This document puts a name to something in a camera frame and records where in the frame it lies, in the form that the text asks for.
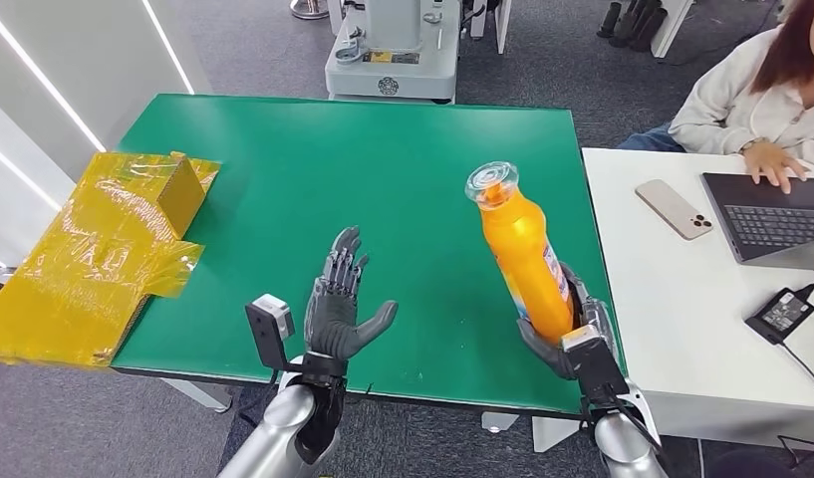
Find white furniture panel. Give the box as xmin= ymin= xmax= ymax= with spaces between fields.
xmin=469 ymin=0 xmax=513 ymax=56
xmin=650 ymin=0 xmax=695 ymax=60

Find orange bottle with clear cap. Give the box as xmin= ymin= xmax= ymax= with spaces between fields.
xmin=463 ymin=161 xmax=576 ymax=347

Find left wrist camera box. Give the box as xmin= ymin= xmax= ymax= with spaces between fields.
xmin=244 ymin=293 xmax=296 ymax=374

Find beige smartphone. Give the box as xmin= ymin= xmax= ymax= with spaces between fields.
xmin=634 ymin=178 xmax=714 ymax=242

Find black floor cable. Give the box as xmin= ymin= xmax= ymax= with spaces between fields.
xmin=775 ymin=433 xmax=814 ymax=468

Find metal stand base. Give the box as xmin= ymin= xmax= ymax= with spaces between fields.
xmin=288 ymin=0 xmax=329 ymax=21

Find white machine base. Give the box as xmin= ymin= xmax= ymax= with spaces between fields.
xmin=324 ymin=0 xmax=462 ymax=107

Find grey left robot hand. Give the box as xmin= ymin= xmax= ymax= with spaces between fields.
xmin=303 ymin=226 xmax=400 ymax=376

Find person's hand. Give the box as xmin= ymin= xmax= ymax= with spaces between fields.
xmin=741 ymin=139 xmax=811 ymax=195

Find dark grey laptop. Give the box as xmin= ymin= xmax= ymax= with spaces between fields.
xmin=699 ymin=171 xmax=814 ymax=272

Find white desk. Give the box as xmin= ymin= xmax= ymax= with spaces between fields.
xmin=580 ymin=146 xmax=814 ymax=454

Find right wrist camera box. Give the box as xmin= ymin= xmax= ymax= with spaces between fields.
xmin=560 ymin=324 xmax=631 ymax=405

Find person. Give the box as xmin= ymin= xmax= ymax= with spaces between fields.
xmin=615 ymin=0 xmax=814 ymax=195

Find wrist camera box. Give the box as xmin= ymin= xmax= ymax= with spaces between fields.
xmin=560 ymin=324 xmax=631 ymax=405
xmin=244 ymin=293 xmax=296 ymax=374

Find black upright objects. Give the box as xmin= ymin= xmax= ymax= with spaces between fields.
xmin=596 ymin=0 xmax=670 ymax=54

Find green topped table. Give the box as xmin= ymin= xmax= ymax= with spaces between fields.
xmin=109 ymin=93 xmax=623 ymax=454

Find black power adapter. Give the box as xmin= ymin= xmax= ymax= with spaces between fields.
xmin=743 ymin=286 xmax=814 ymax=346

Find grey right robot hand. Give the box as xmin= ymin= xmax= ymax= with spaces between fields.
xmin=515 ymin=261 xmax=621 ymax=382

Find yellow taped cardboard box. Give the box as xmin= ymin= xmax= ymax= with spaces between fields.
xmin=0 ymin=150 xmax=222 ymax=369

